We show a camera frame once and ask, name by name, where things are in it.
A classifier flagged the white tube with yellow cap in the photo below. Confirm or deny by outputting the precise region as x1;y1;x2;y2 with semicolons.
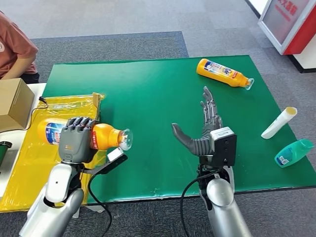
261;107;298;140

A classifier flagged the red and white sign stand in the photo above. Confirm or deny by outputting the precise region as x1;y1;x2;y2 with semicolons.
258;0;316;56

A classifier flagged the green table mat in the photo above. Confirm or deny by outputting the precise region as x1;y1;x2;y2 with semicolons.
42;55;316;205

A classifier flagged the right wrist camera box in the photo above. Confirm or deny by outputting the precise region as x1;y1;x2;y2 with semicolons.
199;126;238;168

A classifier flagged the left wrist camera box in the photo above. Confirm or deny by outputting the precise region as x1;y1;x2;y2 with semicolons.
84;147;128;176

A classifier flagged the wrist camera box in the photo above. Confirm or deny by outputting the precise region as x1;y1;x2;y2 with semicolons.
84;147;128;176
199;126;238;168

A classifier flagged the teal plastic bottle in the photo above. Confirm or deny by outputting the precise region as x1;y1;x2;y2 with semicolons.
275;139;315;169

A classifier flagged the brown cardboard box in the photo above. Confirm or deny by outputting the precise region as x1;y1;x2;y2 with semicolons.
0;78;35;133

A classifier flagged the yellow film wrapped cardboard tray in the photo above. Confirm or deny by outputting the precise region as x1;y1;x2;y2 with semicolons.
0;93;109;213

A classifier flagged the thin black cable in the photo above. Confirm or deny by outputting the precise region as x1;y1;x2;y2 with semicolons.
0;96;49;134

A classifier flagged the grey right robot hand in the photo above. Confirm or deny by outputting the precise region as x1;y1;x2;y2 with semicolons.
171;86;223;157

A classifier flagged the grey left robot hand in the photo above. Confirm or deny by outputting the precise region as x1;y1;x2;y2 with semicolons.
58;117;100;164

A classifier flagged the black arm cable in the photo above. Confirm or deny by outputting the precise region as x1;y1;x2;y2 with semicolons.
87;171;113;237
179;167;223;237

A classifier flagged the green and black cylinder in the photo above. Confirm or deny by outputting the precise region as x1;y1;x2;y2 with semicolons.
0;141;12;167

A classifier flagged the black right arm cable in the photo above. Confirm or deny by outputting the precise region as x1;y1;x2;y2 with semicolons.
179;167;223;237

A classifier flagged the orange bottle with clear cap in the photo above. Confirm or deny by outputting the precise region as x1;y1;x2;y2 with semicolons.
196;58;254;91
37;118;133;152

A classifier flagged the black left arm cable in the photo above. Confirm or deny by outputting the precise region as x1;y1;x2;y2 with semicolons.
87;171;113;237

